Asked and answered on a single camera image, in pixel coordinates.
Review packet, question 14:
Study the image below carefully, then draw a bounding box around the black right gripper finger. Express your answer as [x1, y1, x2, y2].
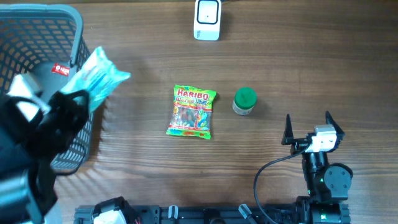
[325, 111, 342, 133]
[282, 114, 294, 140]

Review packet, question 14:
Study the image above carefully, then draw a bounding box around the teal tissue packet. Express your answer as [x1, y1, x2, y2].
[60, 47, 131, 113]

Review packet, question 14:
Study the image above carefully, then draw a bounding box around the green lidded white jar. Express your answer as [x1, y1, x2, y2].
[232, 87, 257, 116]

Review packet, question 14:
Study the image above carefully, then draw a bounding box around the Haribo gummy candy bag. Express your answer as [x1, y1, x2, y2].
[166, 85, 216, 139]

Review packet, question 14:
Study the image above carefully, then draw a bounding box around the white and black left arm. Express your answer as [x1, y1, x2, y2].
[1, 75, 113, 223]

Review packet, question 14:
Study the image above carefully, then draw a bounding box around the white barcode scanner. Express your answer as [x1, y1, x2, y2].
[193, 0, 222, 41]

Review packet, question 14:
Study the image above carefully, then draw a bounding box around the grey plastic shopping basket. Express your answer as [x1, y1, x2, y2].
[0, 3, 97, 175]

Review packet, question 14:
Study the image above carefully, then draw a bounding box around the black right camera cable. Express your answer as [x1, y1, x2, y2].
[253, 143, 312, 224]

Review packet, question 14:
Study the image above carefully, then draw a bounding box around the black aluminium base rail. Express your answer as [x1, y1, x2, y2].
[73, 204, 351, 224]

